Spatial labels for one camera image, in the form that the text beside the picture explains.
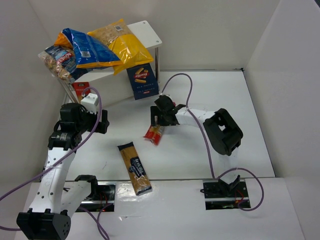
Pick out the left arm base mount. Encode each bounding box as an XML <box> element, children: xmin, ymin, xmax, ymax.
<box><xmin>80</xmin><ymin>181</ymin><xmax>116</xmax><ymax>213</ymax></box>

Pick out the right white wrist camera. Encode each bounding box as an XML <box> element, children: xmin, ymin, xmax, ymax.
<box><xmin>159</xmin><ymin>94</ymin><xmax>176</xmax><ymax>108</ymax></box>

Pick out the white two-tier shelf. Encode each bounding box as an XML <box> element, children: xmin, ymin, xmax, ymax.
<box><xmin>75</xmin><ymin>20</ymin><xmax>162</xmax><ymax>107</ymax></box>

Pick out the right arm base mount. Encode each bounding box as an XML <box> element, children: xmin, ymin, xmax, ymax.
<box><xmin>200</xmin><ymin>179</ymin><xmax>251</xmax><ymax>211</ymax></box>

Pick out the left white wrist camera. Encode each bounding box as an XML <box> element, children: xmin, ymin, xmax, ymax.
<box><xmin>80</xmin><ymin>93</ymin><xmax>99</xmax><ymax>115</ymax></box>

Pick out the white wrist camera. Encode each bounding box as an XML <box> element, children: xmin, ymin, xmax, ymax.
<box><xmin>159</xmin><ymin>94</ymin><xmax>176</xmax><ymax>108</ymax></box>
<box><xmin>80</xmin><ymin>93</ymin><xmax>99</xmax><ymax>115</ymax></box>

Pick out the blue and orange pasta bag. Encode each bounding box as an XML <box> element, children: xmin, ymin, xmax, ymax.
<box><xmin>54</xmin><ymin>28</ymin><xmax>123</xmax><ymax>69</ymax></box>

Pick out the red spaghetti pack on shelf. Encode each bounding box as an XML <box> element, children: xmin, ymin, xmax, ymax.
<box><xmin>72</xmin><ymin>82</ymin><xmax>90</xmax><ymax>103</ymax></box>

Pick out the red spaghetti pack with barcode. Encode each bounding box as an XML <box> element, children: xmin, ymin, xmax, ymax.
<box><xmin>144</xmin><ymin>125</ymin><xmax>165</xmax><ymax>146</ymax></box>

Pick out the dark blue Barilla pasta box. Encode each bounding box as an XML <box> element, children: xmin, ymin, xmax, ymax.
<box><xmin>126</xmin><ymin>63</ymin><xmax>159</xmax><ymax>100</ymax></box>

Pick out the black La Sicilia spaghetti pack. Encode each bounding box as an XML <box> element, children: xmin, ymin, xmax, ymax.
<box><xmin>117</xmin><ymin>142</ymin><xmax>152</xmax><ymax>196</ymax></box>

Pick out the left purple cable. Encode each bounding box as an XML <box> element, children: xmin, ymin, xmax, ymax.
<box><xmin>0</xmin><ymin>86</ymin><xmax>111</xmax><ymax>240</ymax></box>

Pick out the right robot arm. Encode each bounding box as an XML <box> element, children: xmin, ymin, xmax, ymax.
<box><xmin>150</xmin><ymin>95</ymin><xmax>244</xmax><ymax>179</ymax></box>

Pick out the clear fusilli pasta bag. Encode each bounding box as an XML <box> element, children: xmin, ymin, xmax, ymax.
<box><xmin>38</xmin><ymin>45</ymin><xmax>76</xmax><ymax>84</ymax></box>

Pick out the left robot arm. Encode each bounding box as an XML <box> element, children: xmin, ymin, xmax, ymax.
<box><xmin>16</xmin><ymin>101</ymin><xmax>109</xmax><ymax>240</ymax></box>

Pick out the yellow pasta bag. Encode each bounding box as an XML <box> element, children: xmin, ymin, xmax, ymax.
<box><xmin>87</xmin><ymin>19</ymin><xmax>154</xmax><ymax>75</ymax></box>

